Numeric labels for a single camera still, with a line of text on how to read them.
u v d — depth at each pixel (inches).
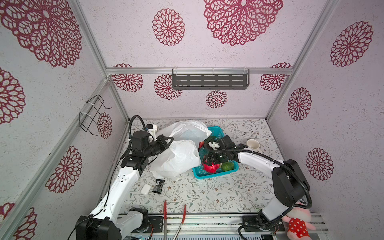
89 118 29.7
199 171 36.2
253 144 39.6
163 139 26.1
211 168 32.9
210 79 37.1
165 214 30.0
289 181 18.0
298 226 26.7
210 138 32.5
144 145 23.8
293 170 18.5
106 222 15.4
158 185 33.5
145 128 26.6
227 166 32.9
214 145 32.8
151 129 27.5
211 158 31.3
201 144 36.5
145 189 33.3
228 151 27.6
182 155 27.6
